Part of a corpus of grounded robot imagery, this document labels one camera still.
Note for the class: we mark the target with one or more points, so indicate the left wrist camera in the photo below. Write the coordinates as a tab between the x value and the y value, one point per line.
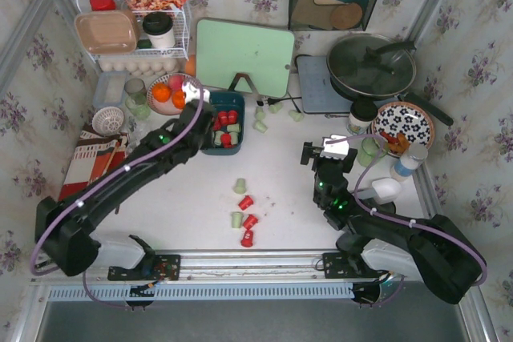
194	93

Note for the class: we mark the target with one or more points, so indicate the white plastic scoop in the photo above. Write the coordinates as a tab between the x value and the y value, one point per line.
381	191

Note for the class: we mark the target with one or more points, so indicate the pink fruit bowl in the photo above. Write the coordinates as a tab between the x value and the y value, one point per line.
167	108

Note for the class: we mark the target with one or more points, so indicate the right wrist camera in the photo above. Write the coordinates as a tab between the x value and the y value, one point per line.
335	147

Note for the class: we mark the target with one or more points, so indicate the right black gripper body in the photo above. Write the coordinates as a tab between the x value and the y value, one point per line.
317	154

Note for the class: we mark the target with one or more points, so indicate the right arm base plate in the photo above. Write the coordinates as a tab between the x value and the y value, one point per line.
338	265

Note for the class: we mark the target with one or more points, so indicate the green cutting board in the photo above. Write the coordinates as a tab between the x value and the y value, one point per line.
224	49

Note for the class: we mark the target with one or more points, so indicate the grey glass cup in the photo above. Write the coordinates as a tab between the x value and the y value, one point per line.
136	90

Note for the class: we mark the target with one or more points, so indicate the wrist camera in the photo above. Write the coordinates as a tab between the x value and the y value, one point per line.
194	93
335	147

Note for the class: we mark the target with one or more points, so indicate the teal plastic storage basket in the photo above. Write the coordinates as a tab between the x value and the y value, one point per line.
226	101

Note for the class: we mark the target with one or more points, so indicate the black lid seasoning jar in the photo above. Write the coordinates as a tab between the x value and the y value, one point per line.
362	113

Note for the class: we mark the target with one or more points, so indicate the egg carton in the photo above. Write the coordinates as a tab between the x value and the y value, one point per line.
140	66

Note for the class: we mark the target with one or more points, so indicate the clear lidded container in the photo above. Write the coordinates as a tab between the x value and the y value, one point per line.
110	89

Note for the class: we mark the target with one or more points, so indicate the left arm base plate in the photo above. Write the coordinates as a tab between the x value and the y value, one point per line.
163	267

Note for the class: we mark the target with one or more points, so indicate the metal cutting board stand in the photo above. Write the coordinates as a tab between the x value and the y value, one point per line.
242	83

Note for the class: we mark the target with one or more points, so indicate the green glass cup right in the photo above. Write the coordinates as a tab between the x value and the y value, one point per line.
370	150

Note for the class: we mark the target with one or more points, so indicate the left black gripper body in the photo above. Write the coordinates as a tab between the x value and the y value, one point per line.
206	125

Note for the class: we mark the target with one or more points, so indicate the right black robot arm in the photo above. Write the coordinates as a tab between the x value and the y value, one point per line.
447	262

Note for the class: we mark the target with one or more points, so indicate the white blue bottle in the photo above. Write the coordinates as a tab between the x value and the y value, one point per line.
408	162

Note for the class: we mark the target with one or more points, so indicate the green glass cup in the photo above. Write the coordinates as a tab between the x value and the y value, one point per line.
137	105
370	150

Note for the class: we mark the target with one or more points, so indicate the white wire rack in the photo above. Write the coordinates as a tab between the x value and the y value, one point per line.
181	28

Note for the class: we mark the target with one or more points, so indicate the white strainer basket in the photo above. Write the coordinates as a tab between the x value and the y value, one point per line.
108	121

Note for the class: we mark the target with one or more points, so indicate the carrot pieces on plate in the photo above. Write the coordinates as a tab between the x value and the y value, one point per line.
397	144

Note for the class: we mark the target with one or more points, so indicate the grey induction cooker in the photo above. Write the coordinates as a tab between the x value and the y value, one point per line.
317	93

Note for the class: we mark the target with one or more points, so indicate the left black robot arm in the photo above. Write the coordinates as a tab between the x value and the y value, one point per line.
63	228

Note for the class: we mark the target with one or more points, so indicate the pink peach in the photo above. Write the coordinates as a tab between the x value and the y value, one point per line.
175	82

